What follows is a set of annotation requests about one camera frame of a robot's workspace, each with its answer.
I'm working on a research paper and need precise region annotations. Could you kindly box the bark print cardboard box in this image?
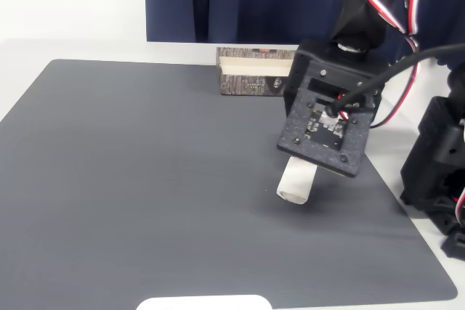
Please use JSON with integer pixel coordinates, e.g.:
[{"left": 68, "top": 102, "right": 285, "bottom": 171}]
[{"left": 216, "top": 46, "right": 301, "bottom": 97}]

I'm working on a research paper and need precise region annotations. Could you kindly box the grey rubber desk mat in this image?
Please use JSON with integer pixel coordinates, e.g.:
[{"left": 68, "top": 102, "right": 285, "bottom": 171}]
[{"left": 0, "top": 58, "right": 458, "bottom": 307}]

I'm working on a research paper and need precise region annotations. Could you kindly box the white flat device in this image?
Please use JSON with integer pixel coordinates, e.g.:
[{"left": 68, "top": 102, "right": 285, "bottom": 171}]
[{"left": 136, "top": 294, "right": 273, "bottom": 310}]

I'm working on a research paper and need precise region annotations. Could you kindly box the black wrist camera mount plate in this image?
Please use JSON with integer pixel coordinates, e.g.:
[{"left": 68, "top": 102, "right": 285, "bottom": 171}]
[{"left": 278, "top": 66, "right": 382, "bottom": 179}]

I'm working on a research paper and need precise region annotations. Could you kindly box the black camera cable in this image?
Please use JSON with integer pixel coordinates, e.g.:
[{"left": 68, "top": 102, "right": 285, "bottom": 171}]
[{"left": 324, "top": 43, "right": 465, "bottom": 119}]

